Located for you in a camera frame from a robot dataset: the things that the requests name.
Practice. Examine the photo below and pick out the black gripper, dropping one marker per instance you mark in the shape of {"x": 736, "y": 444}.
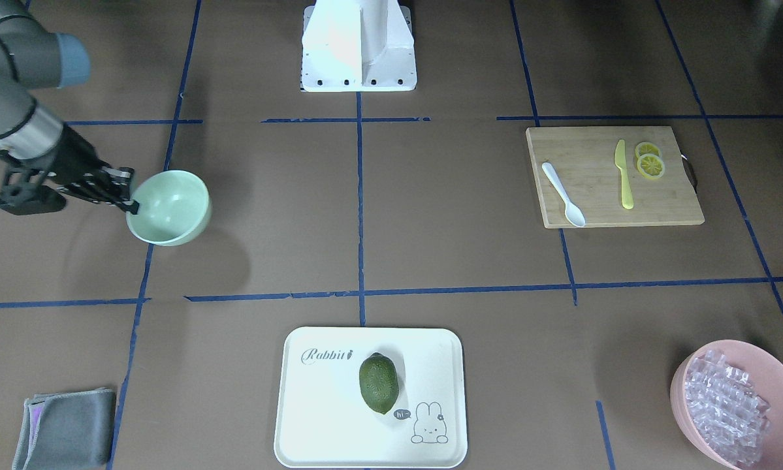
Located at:
{"x": 76, "y": 158}

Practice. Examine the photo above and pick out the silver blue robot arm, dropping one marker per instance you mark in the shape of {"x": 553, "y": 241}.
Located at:
{"x": 46, "y": 160}

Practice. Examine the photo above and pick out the yellow lemon slice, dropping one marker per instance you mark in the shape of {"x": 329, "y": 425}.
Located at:
{"x": 647, "y": 148}
{"x": 650, "y": 166}

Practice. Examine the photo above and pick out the grey folded cloth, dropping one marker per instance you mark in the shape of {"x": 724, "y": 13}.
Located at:
{"x": 69, "y": 430}

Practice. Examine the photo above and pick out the white rabbit tray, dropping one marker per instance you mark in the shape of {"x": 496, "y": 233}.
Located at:
{"x": 323, "y": 422}

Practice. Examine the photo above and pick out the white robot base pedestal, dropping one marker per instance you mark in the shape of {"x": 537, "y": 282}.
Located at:
{"x": 358, "y": 46}

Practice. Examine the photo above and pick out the yellow plastic knife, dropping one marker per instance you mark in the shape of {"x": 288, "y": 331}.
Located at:
{"x": 626, "y": 196}

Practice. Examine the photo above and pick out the green avocado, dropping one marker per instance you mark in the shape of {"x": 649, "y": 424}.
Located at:
{"x": 379, "y": 383}

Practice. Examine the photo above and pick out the white plastic spoon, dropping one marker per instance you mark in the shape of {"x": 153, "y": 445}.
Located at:
{"x": 572, "y": 212}

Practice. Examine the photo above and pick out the pink bowl with ice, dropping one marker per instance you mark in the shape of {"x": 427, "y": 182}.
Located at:
{"x": 727, "y": 398}

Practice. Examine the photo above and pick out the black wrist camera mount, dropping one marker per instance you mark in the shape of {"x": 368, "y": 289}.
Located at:
{"x": 23, "y": 192}

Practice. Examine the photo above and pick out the bamboo cutting board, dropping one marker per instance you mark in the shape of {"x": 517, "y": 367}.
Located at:
{"x": 583, "y": 159}

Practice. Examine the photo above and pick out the light green bowl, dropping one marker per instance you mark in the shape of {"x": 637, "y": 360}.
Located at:
{"x": 174, "y": 208}

